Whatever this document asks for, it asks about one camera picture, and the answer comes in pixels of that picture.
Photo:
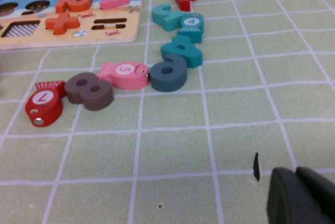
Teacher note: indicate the red fish number seven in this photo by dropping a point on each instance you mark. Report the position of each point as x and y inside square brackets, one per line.
[47, 109]

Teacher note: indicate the orange number ten piece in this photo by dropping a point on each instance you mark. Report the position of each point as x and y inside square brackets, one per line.
[65, 2]

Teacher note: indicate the pink fish number five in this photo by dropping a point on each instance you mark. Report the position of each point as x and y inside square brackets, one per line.
[125, 78]

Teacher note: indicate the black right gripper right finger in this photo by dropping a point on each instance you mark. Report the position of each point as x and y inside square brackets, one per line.
[322, 190]

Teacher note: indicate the teal number four piece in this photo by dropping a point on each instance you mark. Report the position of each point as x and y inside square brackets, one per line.
[193, 56]

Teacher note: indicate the orange plus sign piece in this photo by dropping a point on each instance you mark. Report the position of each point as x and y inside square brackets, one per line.
[61, 22]

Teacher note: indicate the green grid table mat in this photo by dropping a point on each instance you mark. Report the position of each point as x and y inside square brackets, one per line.
[170, 143]

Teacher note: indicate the pink greater-than sign piece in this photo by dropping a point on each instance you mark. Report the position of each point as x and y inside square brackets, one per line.
[115, 3]

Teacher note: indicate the dark blue number nine piece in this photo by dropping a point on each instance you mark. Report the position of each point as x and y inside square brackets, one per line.
[167, 81]

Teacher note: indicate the teal fish number four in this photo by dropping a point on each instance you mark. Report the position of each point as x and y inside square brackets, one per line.
[192, 29]

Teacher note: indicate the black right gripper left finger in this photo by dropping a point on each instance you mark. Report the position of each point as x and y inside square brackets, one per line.
[288, 200]

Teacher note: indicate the teal number two piece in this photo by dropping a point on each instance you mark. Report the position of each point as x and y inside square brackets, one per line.
[170, 21]

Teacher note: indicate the brown number eight piece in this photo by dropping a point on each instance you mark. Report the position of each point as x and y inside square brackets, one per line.
[89, 98]

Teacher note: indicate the blue wooden puzzle board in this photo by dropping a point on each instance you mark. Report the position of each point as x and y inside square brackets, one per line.
[125, 31]

